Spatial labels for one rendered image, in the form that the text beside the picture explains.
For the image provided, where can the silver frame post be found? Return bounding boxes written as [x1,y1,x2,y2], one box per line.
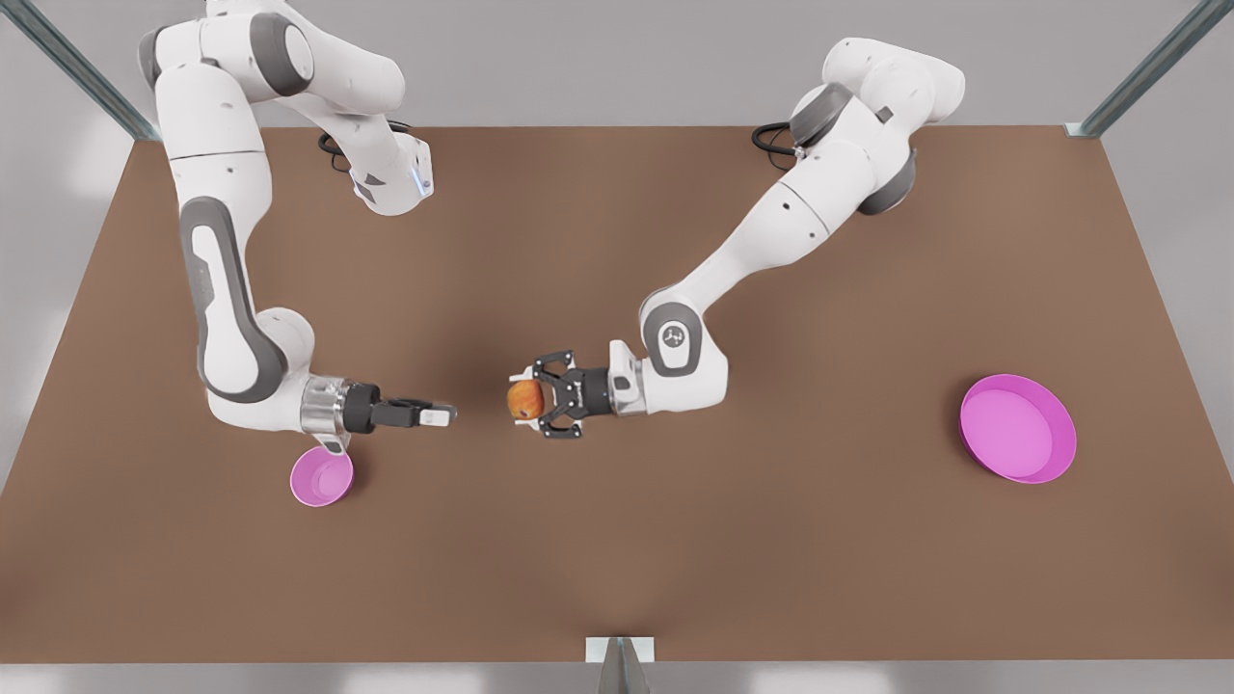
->
[585,635,657,694]
[1064,0,1234,140]
[0,0,161,144]

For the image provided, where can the pink plate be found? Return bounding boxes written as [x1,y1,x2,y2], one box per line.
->
[959,374,1078,485]

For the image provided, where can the red yellow apple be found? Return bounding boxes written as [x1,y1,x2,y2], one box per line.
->
[507,379,547,422]

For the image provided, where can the small pink bowl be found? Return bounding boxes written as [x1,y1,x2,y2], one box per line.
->
[290,445,355,508]

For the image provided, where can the black cable loop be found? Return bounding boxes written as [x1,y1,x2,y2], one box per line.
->
[751,121,803,161]
[318,120,416,176]

